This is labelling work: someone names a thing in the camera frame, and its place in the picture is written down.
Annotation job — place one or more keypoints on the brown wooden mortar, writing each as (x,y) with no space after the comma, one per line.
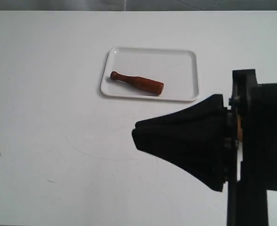
(239,129)

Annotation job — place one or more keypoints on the brown wooden pestle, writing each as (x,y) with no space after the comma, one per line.
(141,83)

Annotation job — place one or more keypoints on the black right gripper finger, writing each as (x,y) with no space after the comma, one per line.
(211,108)

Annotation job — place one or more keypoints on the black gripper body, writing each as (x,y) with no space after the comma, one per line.
(251,179)

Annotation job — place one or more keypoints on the white rectangular plastic tray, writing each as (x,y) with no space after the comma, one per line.
(175,68)

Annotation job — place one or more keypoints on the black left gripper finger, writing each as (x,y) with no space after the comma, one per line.
(196,151)

